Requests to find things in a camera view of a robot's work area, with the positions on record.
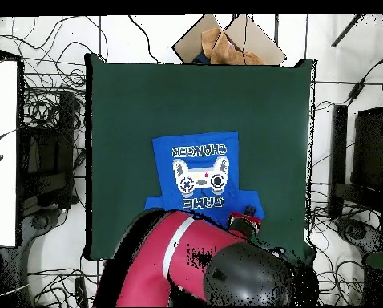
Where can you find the blue printed t-shirt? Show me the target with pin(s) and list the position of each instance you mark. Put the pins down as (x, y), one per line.
(166, 154)

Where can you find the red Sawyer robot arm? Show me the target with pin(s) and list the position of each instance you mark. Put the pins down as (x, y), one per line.
(178, 256)

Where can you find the dark green table cloth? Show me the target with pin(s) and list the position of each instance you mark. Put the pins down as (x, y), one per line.
(178, 96)

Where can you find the black chair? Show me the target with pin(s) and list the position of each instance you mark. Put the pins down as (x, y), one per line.
(367, 154)

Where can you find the black power adapter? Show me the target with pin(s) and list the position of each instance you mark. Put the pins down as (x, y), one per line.
(355, 92)

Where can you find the brown cloth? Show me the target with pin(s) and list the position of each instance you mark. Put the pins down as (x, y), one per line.
(223, 51)

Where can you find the open cardboard box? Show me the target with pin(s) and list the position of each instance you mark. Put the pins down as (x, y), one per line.
(258, 41)

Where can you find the black rod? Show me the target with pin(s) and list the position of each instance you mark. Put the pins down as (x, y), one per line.
(347, 31)

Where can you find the white side table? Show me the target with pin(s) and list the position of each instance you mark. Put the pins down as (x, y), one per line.
(2, 160)

